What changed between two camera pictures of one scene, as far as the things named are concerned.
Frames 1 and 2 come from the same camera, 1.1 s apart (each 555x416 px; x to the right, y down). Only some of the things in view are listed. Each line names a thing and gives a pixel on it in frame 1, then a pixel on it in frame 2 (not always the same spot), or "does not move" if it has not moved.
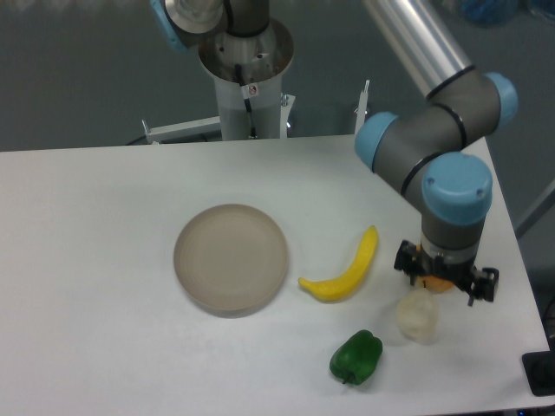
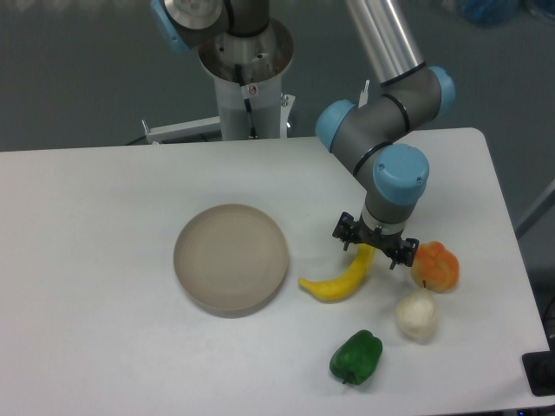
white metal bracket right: [362, 110] does not move
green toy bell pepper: [355, 357] does not move
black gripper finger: [484, 284] → [405, 253]
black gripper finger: [408, 260] → [345, 229]
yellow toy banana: [345, 282] does not move
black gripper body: [460, 273] → [391, 243]
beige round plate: [230, 260] does not move
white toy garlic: [417, 315] does not move
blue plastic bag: [490, 13] does not move
